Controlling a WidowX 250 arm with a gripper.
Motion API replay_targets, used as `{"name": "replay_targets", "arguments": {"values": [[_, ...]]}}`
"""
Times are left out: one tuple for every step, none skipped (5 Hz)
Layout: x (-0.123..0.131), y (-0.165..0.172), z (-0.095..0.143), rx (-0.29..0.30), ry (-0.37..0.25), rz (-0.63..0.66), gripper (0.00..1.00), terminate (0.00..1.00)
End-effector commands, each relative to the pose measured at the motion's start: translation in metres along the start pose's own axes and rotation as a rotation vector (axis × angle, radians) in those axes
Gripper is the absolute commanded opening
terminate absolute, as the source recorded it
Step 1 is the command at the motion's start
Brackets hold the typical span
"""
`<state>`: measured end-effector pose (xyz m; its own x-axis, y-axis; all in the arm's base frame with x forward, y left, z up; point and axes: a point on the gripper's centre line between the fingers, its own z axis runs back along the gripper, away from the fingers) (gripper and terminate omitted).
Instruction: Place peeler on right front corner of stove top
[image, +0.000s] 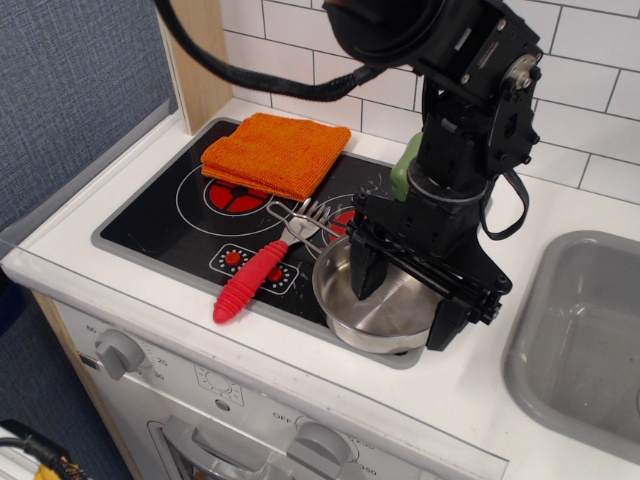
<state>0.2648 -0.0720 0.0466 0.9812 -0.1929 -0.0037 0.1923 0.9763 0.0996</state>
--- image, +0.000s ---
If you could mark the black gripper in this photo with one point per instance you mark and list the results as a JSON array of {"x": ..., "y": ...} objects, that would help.
[{"x": 432, "y": 236}]

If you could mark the red handled fork utensil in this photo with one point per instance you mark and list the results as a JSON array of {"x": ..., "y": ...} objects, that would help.
[{"x": 298, "y": 227}]

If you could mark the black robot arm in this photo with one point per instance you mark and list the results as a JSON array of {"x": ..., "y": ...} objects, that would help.
[{"x": 480, "y": 65}]

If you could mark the black toy stove top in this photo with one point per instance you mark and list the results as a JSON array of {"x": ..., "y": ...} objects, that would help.
[{"x": 200, "y": 231}]

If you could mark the green toy bell pepper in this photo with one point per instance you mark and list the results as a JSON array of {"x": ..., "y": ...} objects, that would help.
[{"x": 399, "y": 173}]

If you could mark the grey sink basin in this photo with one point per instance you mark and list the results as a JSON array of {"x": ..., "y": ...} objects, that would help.
[{"x": 573, "y": 363}]

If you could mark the orange folded cloth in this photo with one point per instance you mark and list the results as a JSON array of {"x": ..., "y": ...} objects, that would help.
[{"x": 277, "y": 155}]

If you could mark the grey oven knob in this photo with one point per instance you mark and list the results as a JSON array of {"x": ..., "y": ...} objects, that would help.
[{"x": 320, "y": 450}]

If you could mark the white toy oven front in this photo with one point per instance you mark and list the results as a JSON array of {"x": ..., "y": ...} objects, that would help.
[{"x": 175, "y": 419}]

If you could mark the grey timer knob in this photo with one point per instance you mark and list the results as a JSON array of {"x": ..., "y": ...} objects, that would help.
[{"x": 118, "y": 353}]

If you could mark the yellow black object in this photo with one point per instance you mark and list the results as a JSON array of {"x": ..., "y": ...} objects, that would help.
[{"x": 27, "y": 454}]

